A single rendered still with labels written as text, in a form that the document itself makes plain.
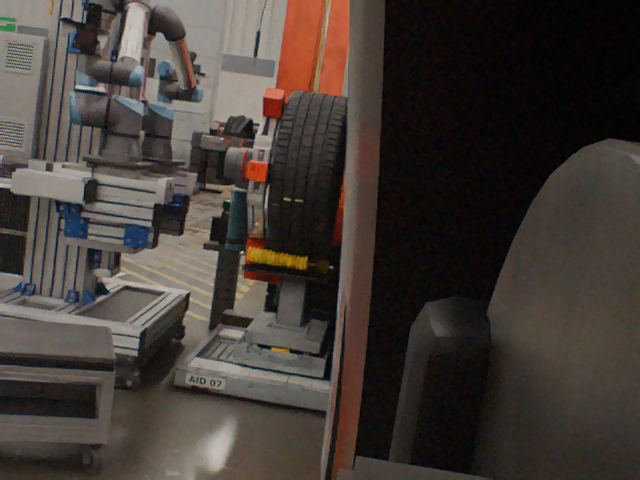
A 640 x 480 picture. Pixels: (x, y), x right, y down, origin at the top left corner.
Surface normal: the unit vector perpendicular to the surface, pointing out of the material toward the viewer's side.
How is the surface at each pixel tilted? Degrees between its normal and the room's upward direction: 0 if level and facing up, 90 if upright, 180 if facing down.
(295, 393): 90
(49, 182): 90
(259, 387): 90
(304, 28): 90
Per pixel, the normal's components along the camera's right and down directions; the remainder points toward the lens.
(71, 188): -0.05, 0.11
